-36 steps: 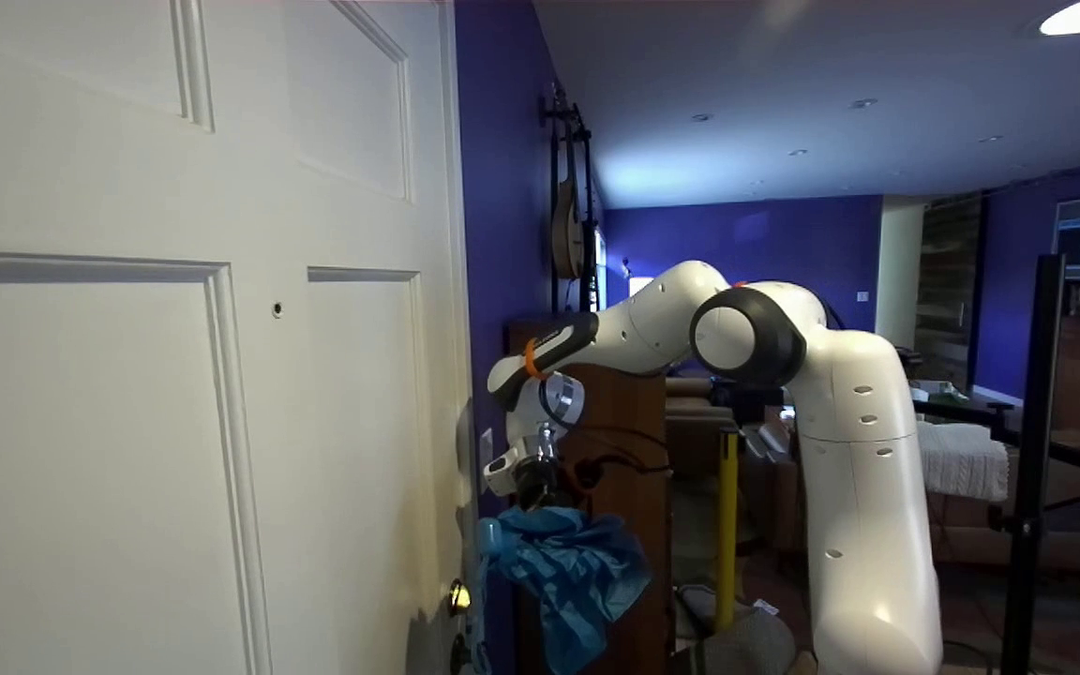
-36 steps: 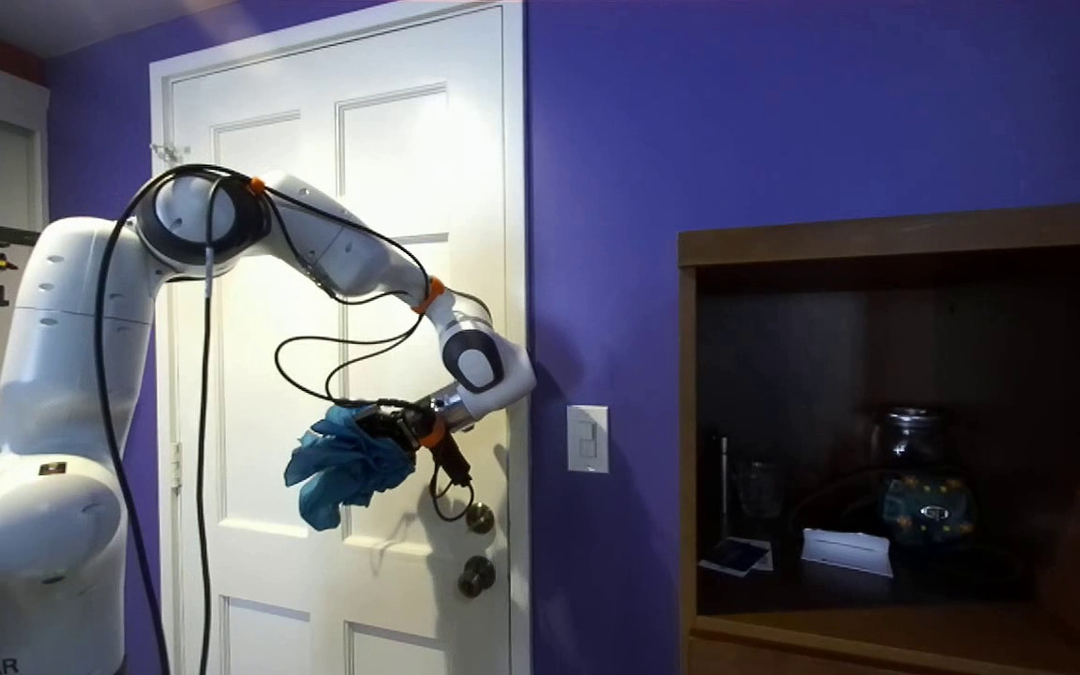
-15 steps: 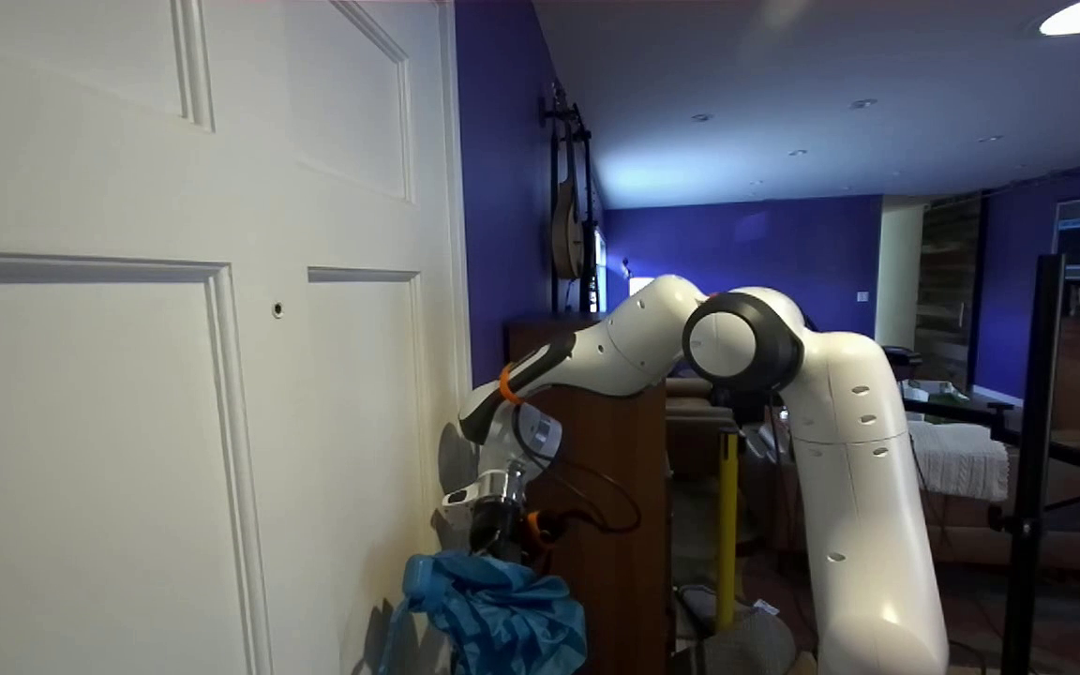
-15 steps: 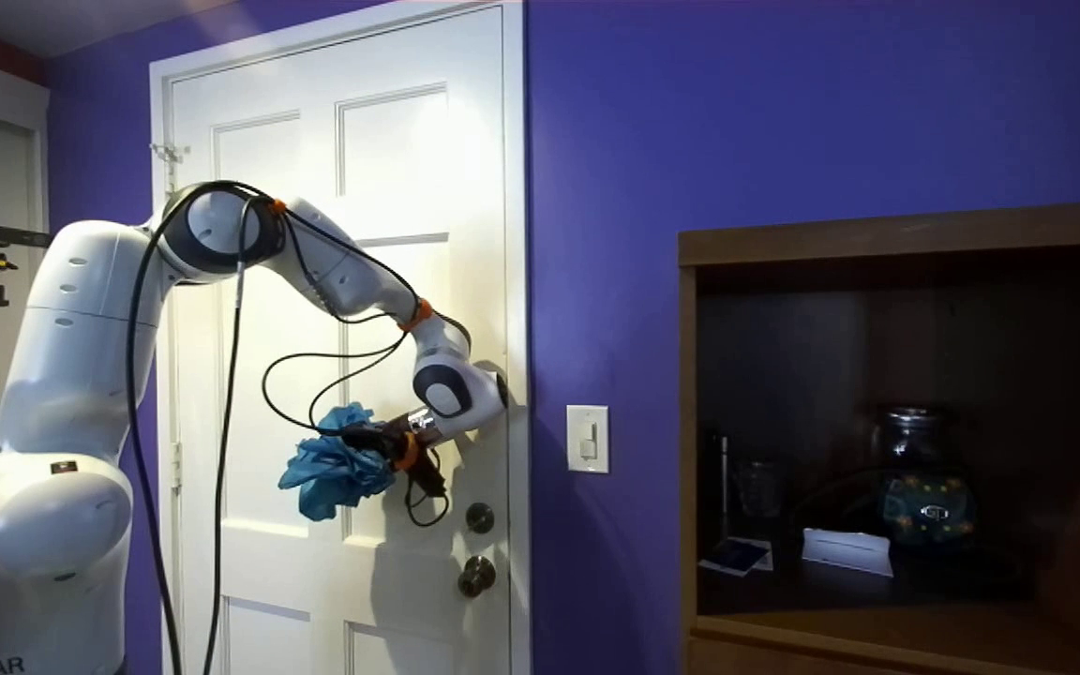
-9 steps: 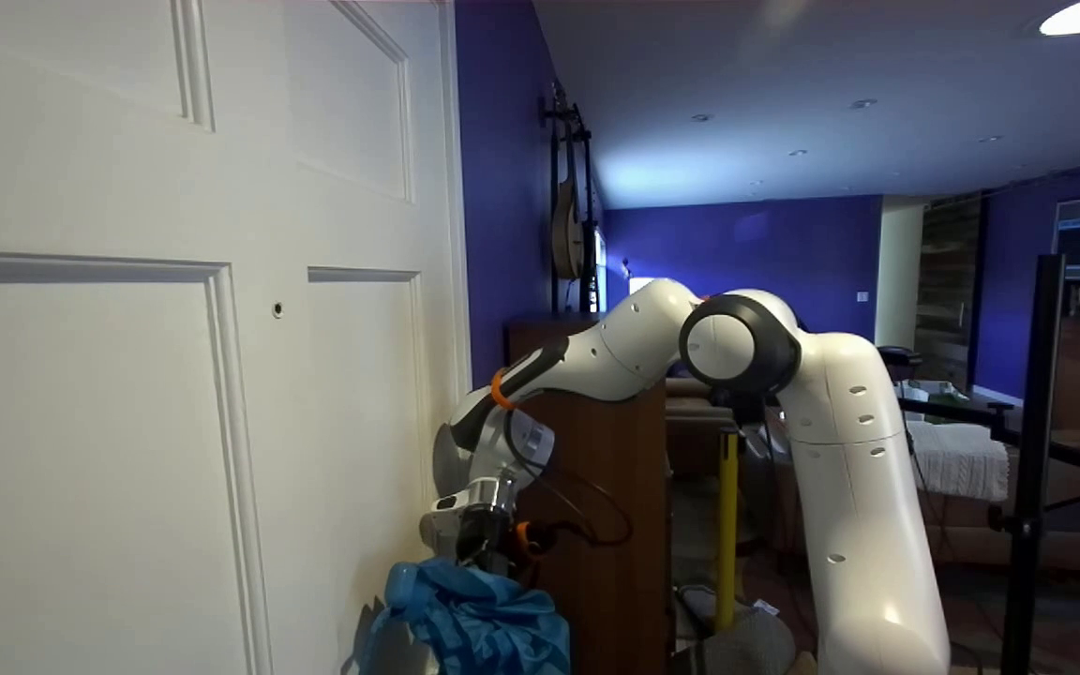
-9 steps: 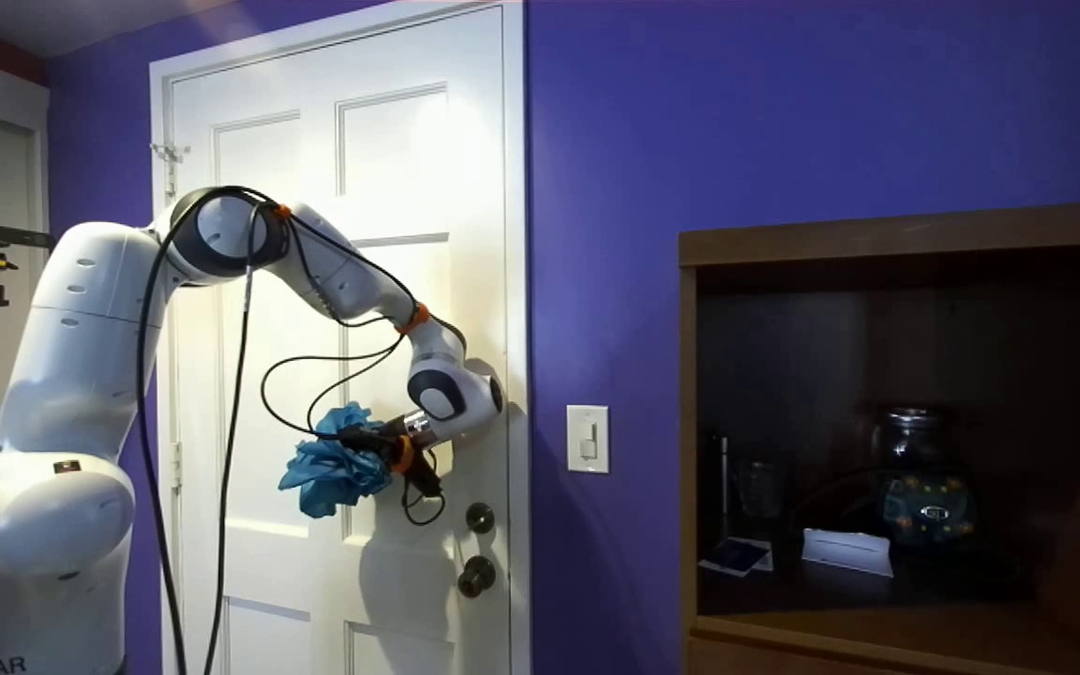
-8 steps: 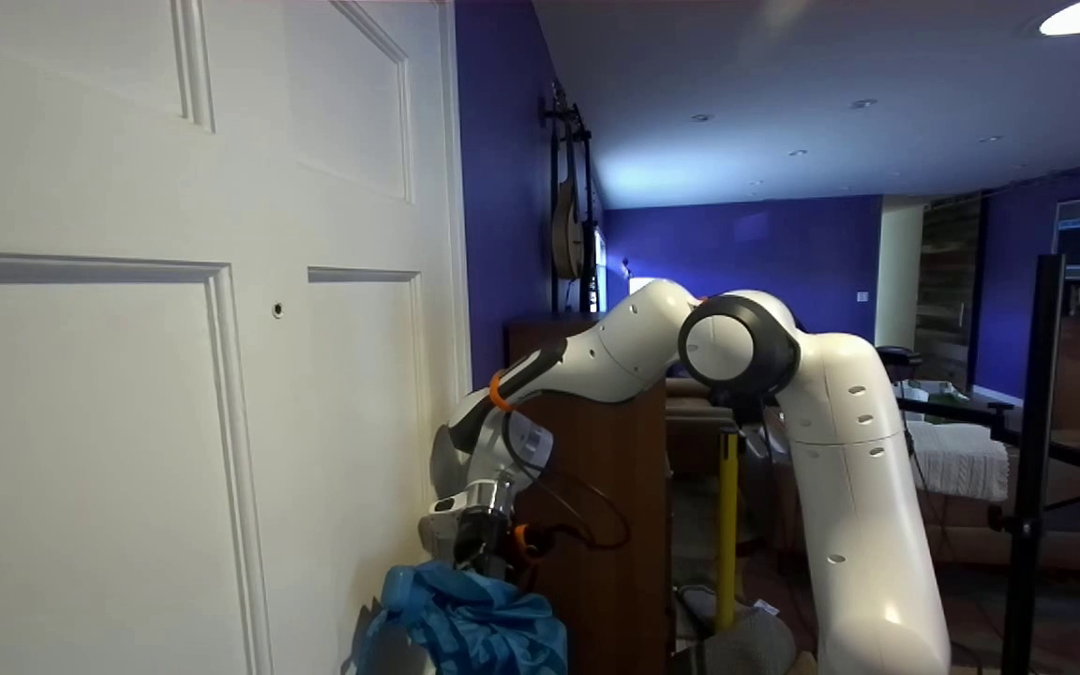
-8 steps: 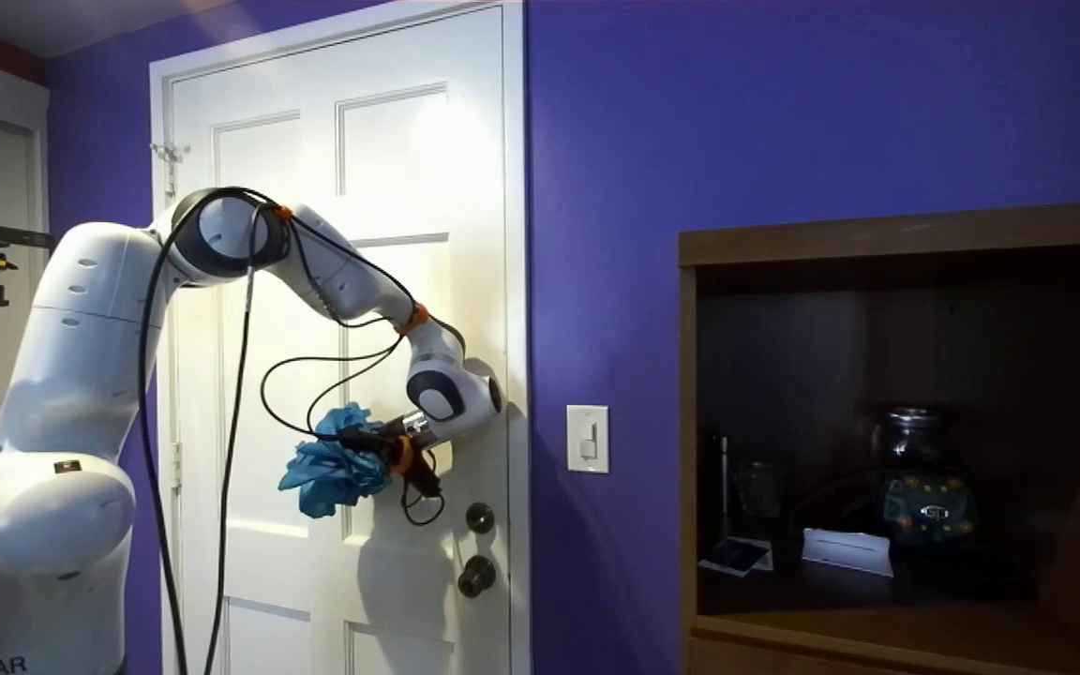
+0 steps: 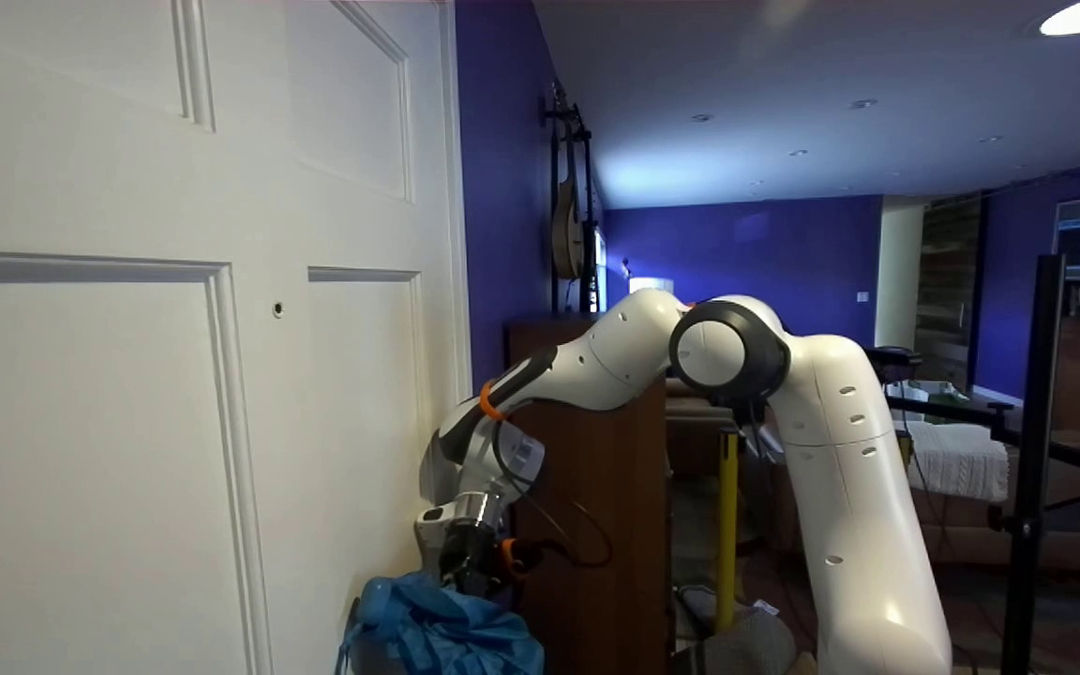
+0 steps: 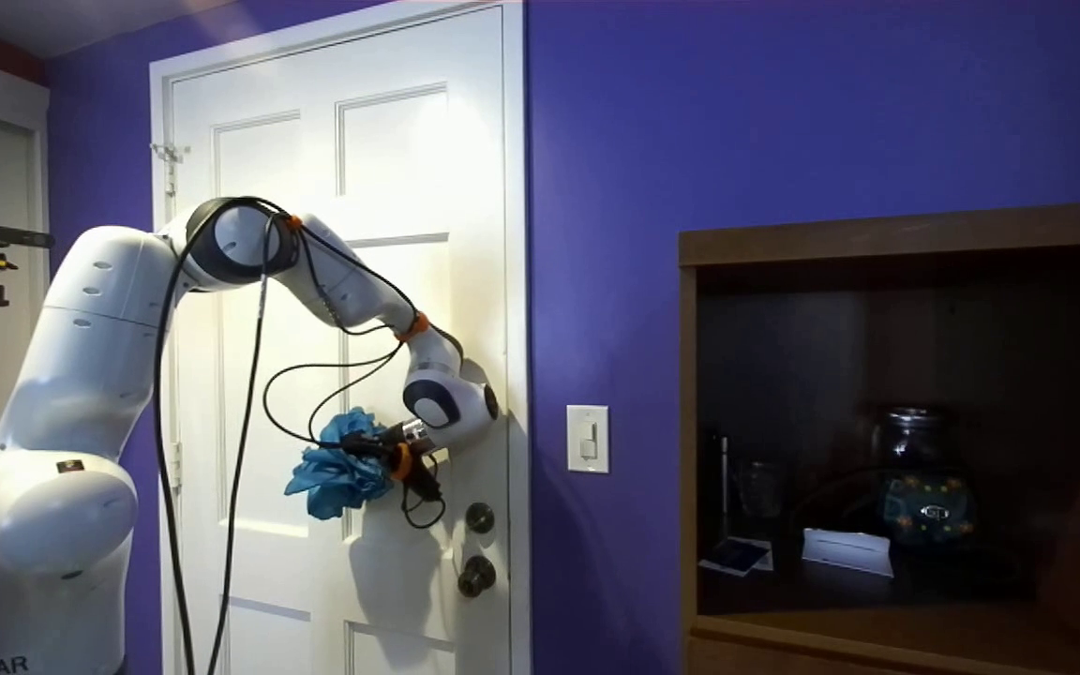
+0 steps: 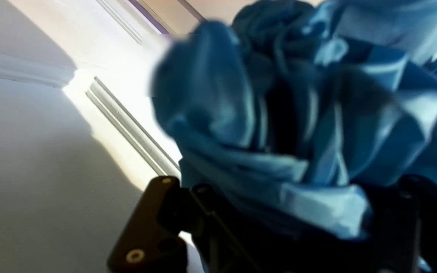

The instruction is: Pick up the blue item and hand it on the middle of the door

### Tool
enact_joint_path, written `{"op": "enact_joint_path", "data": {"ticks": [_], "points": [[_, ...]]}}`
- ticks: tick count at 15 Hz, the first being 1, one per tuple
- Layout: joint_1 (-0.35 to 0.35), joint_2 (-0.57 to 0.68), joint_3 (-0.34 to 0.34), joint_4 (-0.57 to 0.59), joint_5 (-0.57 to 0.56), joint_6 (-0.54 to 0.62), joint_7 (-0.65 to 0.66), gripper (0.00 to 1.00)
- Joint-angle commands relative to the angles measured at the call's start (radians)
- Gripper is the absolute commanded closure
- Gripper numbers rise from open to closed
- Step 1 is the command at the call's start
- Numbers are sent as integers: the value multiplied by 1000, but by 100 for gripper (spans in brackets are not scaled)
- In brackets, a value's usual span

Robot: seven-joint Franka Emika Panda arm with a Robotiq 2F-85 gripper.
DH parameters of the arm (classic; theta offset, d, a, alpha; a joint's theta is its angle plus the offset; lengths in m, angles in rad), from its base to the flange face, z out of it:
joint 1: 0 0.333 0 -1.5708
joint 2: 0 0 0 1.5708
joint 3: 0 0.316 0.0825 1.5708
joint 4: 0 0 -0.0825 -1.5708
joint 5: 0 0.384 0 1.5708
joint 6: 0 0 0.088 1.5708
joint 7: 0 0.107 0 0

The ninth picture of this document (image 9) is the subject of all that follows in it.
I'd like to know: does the white covered table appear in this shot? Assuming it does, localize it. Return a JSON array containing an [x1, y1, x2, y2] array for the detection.
[[904, 417, 1015, 505]]

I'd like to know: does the brown wooden cabinet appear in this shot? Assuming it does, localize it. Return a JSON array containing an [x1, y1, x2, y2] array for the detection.
[[504, 315, 675, 675]]

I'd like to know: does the black metal wall ornament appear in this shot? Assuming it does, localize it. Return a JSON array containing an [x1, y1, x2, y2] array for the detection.
[[537, 85, 608, 315]]

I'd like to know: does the blue fabric bag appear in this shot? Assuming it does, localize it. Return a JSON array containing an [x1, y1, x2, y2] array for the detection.
[[335, 570, 550, 675]]

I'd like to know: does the dark wooden wall panel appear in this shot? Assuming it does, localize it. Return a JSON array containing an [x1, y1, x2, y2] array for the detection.
[[919, 189, 990, 385]]

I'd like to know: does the grey stand base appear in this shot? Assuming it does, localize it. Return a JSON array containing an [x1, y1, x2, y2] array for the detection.
[[668, 585, 803, 675]]

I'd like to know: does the tall yellow pole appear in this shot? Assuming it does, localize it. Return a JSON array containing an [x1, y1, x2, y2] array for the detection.
[[713, 429, 747, 630]]

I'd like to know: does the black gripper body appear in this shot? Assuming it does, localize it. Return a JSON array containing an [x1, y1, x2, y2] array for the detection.
[[434, 516, 522, 597]]

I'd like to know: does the black stand pole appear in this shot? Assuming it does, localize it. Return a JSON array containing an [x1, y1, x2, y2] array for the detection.
[[997, 250, 1069, 675]]

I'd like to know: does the white panel door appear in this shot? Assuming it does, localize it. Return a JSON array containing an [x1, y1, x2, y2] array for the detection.
[[0, 0, 485, 675]]

